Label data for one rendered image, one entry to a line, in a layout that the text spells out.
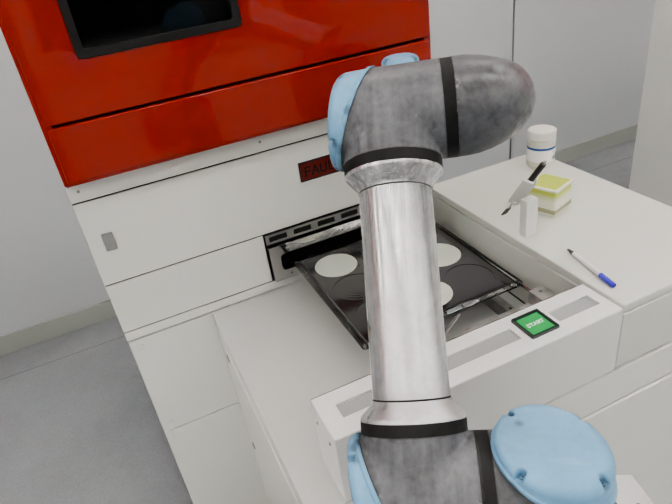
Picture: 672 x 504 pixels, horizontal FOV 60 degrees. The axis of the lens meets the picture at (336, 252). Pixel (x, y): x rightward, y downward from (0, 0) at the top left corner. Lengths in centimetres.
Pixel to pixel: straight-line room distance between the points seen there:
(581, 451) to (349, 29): 92
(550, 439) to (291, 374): 67
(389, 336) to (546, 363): 47
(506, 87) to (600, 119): 351
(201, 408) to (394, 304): 103
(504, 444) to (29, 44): 94
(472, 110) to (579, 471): 38
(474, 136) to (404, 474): 37
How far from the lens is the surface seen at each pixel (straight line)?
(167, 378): 150
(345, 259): 136
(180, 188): 127
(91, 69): 115
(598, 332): 110
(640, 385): 130
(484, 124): 67
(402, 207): 64
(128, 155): 119
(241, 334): 133
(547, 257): 122
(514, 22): 352
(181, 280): 136
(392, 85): 67
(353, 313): 118
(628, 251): 126
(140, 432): 242
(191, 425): 162
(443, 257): 133
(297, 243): 139
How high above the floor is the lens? 161
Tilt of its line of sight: 31 degrees down
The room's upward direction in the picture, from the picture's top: 9 degrees counter-clockwise
